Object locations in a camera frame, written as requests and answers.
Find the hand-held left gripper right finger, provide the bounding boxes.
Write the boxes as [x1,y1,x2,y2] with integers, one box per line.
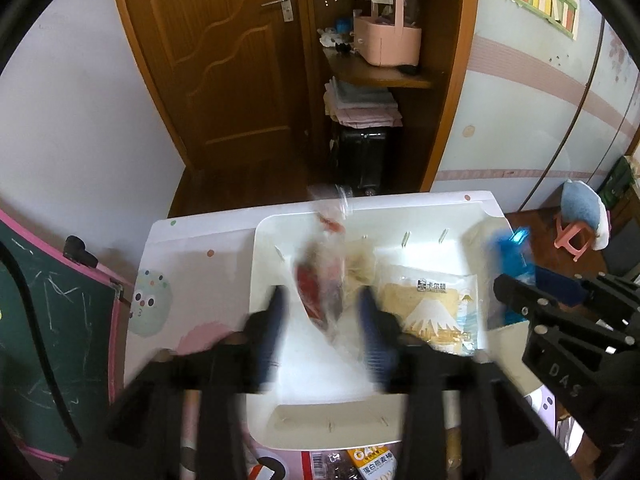
[357,285,581,480]

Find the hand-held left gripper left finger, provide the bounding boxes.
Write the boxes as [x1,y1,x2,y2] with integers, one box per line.
[60,285,291,480]

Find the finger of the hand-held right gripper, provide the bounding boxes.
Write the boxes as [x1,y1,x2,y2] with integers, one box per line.
[535,266,640,321]
[493,274,636,348]

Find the blue snack packet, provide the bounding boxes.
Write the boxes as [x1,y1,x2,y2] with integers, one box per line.
[487,227,538,328]

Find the red fruit print snack packet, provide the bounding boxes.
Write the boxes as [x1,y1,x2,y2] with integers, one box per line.
[292,185,353,348]

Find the white plastic tray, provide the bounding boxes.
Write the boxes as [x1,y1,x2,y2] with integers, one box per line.
[247,210,496,452]

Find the orange white cereal bar packet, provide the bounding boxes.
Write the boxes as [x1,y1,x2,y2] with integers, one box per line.
[345,442,401,480]

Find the yellow cake packet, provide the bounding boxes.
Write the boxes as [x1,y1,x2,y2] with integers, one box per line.
[375,262,481,356]

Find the pink stool blue cushion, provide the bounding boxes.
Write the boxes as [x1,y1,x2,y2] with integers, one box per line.
[560,180,611,251]

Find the green bag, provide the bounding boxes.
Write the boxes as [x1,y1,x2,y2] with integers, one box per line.
[597,155,638,201]

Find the dark snack packet red label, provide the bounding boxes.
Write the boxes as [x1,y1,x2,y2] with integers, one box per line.
[307,450,358,480]

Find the black suitcase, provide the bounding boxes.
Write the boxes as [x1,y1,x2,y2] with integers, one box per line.
[330,122,393,196]

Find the pastel sliding wardrobe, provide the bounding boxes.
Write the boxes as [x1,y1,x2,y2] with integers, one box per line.
[430,0,640,211]

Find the black easel clamp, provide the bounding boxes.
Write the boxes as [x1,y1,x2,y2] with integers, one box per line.
[63,235,99,268]

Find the wooden corner shelf unit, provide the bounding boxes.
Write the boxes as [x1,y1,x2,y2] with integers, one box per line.
[300,0,481,193]

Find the stack of folded cloths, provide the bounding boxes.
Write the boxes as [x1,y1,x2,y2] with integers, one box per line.
[322,77,403,128]

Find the brown wooden door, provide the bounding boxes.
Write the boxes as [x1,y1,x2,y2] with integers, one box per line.
[112,0,308,171]

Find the white plush toy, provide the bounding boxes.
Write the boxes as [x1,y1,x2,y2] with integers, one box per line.
[318,27,351,51]

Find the black cable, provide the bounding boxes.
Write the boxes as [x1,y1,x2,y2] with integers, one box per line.
[0,242,83,446]

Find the green chalkboard pink frame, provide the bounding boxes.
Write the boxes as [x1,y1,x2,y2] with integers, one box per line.
[0,207,136,463]

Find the pink basket with handle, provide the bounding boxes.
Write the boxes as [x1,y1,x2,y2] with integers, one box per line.
[352,0,423,68]

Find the metal door handle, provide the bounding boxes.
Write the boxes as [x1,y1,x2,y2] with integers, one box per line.
[261,0,294,23]

